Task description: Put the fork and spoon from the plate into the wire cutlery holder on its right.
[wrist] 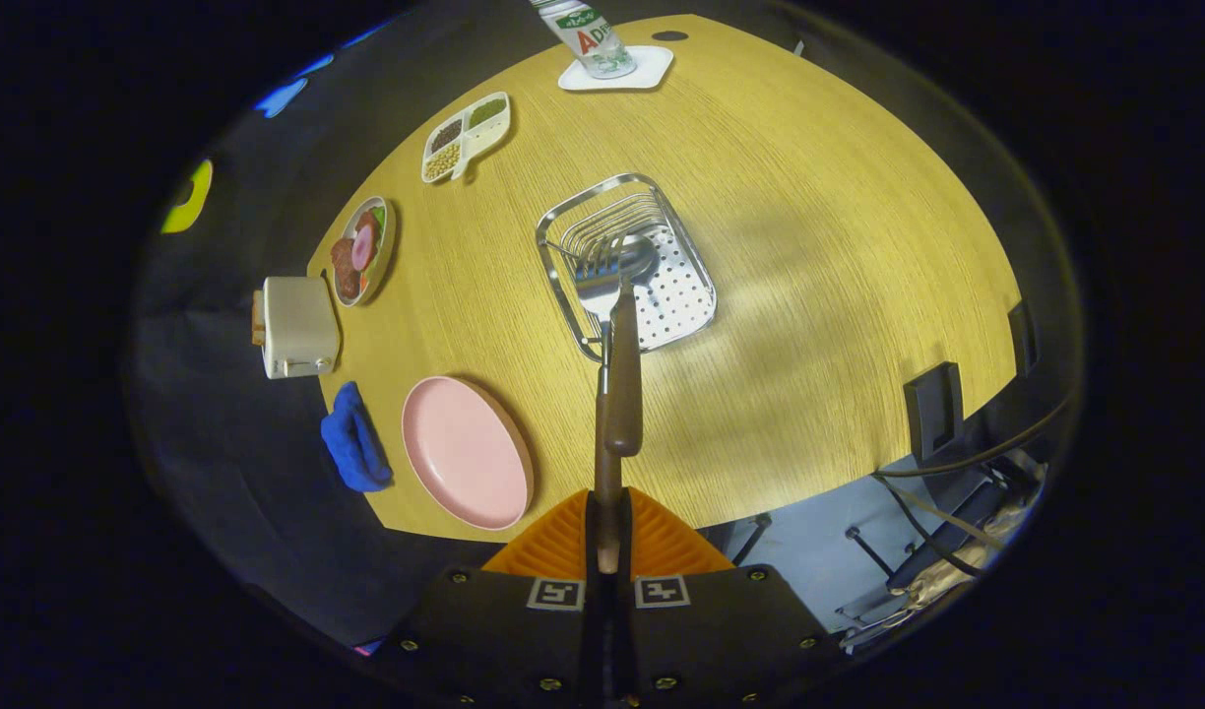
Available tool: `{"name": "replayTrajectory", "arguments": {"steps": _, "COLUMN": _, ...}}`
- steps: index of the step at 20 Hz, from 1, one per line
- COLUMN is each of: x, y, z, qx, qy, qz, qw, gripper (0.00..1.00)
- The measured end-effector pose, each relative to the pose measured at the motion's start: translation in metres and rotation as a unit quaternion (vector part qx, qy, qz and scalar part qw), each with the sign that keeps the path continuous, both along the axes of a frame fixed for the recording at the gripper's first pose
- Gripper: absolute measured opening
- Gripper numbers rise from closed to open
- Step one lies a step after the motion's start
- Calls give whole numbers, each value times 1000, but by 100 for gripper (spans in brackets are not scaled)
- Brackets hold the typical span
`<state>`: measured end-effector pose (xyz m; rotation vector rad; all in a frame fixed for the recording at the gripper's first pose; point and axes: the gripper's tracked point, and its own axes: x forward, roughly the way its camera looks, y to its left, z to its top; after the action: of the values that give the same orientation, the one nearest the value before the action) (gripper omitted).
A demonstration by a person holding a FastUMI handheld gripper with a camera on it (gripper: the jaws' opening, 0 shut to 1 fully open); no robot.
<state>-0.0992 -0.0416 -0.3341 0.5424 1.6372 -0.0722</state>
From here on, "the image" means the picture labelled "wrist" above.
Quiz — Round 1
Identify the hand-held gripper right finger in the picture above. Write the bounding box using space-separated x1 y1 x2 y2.
612 485 852 709

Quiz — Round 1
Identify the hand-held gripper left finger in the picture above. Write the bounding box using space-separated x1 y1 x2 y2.
371 487 603 709

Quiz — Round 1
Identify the wooden-handled metal fork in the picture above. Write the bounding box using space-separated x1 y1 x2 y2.
561 241 628 577

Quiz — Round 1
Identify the wooden-handled metal spoon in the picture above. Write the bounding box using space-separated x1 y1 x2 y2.
605 234 661 458

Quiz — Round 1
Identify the pink round plate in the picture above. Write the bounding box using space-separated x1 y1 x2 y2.
402 375 536 532

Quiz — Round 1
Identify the blue folded cloth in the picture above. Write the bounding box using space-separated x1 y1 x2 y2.
320 381 395 493

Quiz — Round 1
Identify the black table clamp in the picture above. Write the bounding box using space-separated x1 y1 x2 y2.
904 361 965 464

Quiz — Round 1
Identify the white toaster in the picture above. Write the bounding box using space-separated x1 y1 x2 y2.
261 276 342 380

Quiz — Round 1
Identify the oval plate with food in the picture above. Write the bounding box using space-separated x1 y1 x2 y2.
329 196 397 307

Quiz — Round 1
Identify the white divided dish with beans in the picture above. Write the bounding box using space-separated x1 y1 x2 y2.
421 92 513 185

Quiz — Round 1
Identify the white square coaster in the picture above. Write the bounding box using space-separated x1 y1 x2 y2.
558 44 675 93

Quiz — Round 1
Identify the white bottle with green label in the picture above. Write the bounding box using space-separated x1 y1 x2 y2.
530 0 637 80

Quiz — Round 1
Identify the dark metal frame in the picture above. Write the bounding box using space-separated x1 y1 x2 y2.
839 463 1046 651

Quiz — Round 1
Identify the black cable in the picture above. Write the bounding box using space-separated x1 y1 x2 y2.
873 394 1074 480

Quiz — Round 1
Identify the metal wire cutlery basket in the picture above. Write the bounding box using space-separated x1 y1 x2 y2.
536 173 718 363

